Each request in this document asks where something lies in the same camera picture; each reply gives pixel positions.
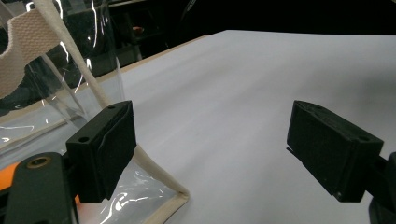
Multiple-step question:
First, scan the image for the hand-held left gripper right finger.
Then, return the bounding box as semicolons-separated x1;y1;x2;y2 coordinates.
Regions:
286;100;385;203

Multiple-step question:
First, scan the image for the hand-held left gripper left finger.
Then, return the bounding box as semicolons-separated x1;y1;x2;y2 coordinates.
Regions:
65;100;138;204

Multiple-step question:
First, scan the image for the clear bag with beige trim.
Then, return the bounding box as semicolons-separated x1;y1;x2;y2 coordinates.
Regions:
0;0;191;224

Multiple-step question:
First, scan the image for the white table sheet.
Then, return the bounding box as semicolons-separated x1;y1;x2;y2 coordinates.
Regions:
0;29;396;224

